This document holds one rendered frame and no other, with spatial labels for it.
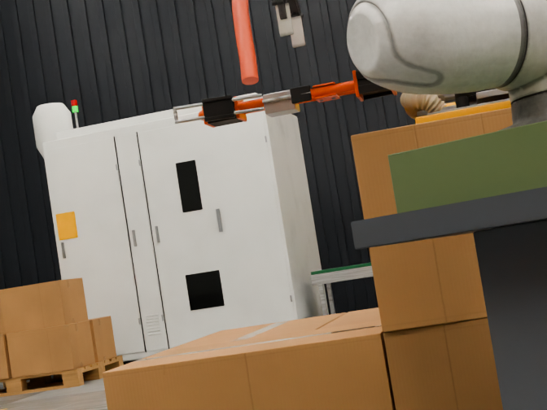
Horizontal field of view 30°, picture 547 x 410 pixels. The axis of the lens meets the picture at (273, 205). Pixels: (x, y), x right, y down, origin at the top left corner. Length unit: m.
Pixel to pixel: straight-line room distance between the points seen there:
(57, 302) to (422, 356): 6.94
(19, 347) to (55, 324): 0.39
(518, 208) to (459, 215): 0.08
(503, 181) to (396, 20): 0.26
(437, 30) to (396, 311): 0.81
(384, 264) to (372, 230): 0.64
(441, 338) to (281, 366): 0.33
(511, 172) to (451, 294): 0.70
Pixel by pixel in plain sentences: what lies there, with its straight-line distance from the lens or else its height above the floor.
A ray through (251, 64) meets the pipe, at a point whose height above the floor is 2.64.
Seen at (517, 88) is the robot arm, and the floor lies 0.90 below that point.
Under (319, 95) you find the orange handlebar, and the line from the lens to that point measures 2.27.
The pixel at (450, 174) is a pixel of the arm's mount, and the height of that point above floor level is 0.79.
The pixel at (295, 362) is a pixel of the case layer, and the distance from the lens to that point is 2.10.
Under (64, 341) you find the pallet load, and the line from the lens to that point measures 8.83.
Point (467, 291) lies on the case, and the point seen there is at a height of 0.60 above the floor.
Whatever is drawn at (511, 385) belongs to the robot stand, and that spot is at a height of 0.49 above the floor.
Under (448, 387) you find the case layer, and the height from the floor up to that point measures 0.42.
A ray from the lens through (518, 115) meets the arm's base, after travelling 1.53.
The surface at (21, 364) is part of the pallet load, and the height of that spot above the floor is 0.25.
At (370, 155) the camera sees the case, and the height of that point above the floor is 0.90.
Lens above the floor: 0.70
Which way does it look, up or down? 4 degrees up
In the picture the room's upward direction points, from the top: 9 degrees counter-clockwise
